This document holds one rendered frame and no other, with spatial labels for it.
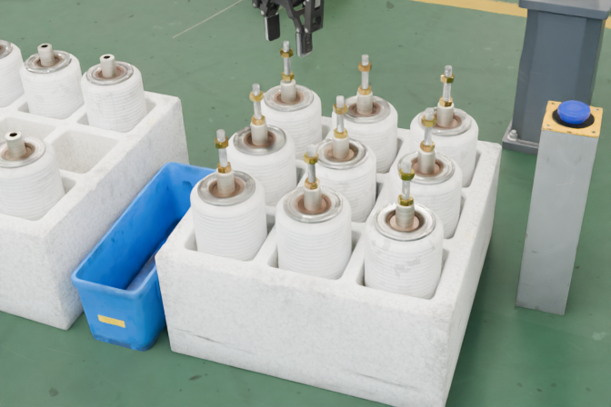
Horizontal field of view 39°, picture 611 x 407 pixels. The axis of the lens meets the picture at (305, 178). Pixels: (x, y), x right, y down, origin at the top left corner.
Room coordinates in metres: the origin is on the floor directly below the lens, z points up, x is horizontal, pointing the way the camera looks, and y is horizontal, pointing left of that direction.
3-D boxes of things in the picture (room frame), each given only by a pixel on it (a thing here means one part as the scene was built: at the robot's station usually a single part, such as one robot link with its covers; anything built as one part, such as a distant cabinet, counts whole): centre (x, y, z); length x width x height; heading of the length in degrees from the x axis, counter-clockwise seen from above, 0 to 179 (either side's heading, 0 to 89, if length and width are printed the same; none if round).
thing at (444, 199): (0.94, -0.16, 0.16); 0.10 x 0.10 x 0.18
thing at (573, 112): (0.95, -0.35, 0.32); 0.04 x 0.04 x 0.02
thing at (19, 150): (1.01, 0.40, 0.26); 0.02 x 0.02 x 0.03
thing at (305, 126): (1.13, 0.02, 0.16); 0.10 x 0.10 x 0.18
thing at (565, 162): (0.95, -0.35, 0.16); 0.07 x 0.07 x 0.31; 70
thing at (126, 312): (1.01, 0.23, 0.06); 0.30 x 0.11 x 0.12; 159
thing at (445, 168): (0.94, -0.16, 0.25); 0.08 x 0.08 x 0.01
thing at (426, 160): (0.94, -0.16, 0.26); 0.02 x 0.02 x 0.03
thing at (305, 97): (1.13, 0.02, 0.25); 0.08 x 0.08 x 0.01
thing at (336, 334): (0.98, -0.05, 0.09); 0.39 x 0.39 x 0.18; 70
